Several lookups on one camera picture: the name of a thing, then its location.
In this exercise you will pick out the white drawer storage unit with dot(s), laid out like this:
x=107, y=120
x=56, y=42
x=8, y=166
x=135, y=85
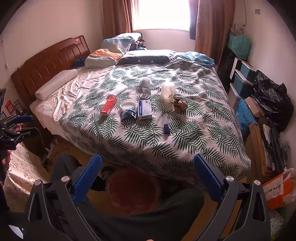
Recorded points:
x=242, y=78

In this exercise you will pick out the brown left curtain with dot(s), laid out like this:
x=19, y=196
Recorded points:
x=117, y=17

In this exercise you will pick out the blue white pillow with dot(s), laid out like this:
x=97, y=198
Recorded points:
x=120, y=43

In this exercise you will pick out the silver pill blister pack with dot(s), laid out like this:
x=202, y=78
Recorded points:
x=146, y=93

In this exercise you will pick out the red carton box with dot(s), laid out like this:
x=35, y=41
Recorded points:
x=109, y=105

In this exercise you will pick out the white round lid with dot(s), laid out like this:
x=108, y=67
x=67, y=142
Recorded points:
x=127, y=104

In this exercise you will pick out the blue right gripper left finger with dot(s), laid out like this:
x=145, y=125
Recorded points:
x=87, y=176

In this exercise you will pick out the small blue capped bottle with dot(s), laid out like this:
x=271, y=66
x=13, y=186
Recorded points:
x=166, y=125

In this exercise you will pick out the orange white paper bag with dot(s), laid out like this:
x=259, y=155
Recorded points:
x=280, y=191

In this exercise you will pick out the teal hanging bag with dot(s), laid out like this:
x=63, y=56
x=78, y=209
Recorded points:
x=239, y=45

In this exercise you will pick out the fern print duvet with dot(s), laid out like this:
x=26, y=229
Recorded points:
x=208, y=126

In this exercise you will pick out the white patterned side cloth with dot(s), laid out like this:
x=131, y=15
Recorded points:
x=25, y=168

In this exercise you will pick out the person's black trousers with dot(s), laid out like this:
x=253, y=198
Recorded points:
x=179, y=206

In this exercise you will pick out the blue white medicine box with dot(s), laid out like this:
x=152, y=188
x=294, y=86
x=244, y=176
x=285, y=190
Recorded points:
x=144, y=109

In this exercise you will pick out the dark grey patterned pillow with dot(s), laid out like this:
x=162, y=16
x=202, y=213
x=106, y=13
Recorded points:
x=146, y=57

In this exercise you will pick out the red trash bin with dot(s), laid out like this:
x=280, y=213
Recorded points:
x=133, y=192

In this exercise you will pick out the black garbage bag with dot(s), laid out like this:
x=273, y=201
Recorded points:
x=273, y=100

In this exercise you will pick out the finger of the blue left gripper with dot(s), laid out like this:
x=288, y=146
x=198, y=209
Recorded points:
x=24, y=119
x=28, y=132

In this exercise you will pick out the brown paper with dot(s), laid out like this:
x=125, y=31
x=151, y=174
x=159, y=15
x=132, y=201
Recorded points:
x=180, y=105

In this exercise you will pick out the long white pillow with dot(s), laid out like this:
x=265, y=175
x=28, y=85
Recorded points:
x=55, y=83

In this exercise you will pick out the wooden headboard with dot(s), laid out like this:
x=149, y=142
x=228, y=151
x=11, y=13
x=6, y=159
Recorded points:
x=43, y=66

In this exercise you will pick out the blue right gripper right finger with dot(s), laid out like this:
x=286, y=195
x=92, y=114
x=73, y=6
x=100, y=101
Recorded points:
x=211, y=177

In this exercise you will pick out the blue snack wrapper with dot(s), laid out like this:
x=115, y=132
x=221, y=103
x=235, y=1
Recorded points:
x=128, y=114

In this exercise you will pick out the brown curtain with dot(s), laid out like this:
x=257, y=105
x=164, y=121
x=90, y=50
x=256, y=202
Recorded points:
x=117, y=17
x=214, y=21

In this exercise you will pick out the orange white pillow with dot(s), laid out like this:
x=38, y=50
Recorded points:
x=102, y=58

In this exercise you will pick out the cardboard boxes stack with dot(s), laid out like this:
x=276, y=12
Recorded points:
x=265, y=146

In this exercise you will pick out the clear plastic bag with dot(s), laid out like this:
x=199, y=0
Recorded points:
x=168, y=89

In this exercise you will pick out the light blue blanket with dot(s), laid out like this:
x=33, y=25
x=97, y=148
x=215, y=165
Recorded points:
x=195, y=57

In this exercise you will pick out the brown right curtain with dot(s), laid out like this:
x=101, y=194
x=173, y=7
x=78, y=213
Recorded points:
x=214, y=21

